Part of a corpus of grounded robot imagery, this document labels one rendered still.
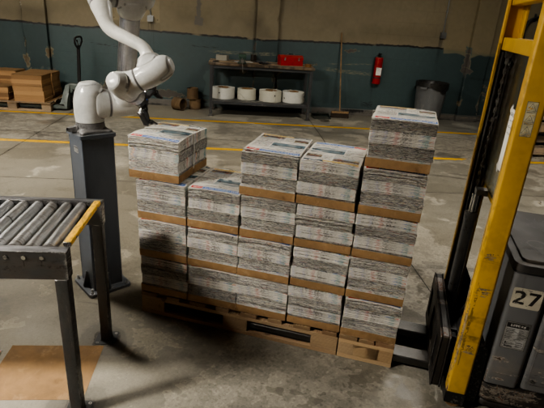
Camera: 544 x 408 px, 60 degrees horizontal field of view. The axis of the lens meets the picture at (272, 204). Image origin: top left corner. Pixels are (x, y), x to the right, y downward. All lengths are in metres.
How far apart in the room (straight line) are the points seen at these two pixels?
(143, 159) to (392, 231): 1.30
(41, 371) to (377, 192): 1.82
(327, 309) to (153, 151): 1.21
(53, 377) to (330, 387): 1.34
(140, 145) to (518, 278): 1.86
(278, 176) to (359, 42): 7.14
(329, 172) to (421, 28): 7.54
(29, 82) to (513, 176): 7.62
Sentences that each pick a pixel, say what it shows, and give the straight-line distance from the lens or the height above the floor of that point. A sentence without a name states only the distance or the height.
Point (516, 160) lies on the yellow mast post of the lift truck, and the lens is 2.01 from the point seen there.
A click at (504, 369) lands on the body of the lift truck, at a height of 0.26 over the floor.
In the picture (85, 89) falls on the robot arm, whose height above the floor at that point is 1.24.
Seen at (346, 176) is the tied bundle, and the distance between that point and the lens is 2.21.
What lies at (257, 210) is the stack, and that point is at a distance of 2.36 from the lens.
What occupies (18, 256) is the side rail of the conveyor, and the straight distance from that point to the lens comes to 1.99.
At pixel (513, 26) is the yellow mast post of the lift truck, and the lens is 2.68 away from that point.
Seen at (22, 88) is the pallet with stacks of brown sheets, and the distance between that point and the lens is 8.66.
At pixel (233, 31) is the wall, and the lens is 8.96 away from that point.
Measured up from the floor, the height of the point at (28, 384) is 0.00.
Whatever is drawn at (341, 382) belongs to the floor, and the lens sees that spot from 2.53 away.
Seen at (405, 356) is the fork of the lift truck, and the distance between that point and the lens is 2.66.
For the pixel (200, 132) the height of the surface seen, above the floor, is 1.05.
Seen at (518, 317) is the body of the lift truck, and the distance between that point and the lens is 2.34.
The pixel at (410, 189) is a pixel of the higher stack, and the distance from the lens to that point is 2.20.
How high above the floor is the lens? 1.67
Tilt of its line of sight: 22 degrees down
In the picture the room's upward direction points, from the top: 4 degrees clockwise
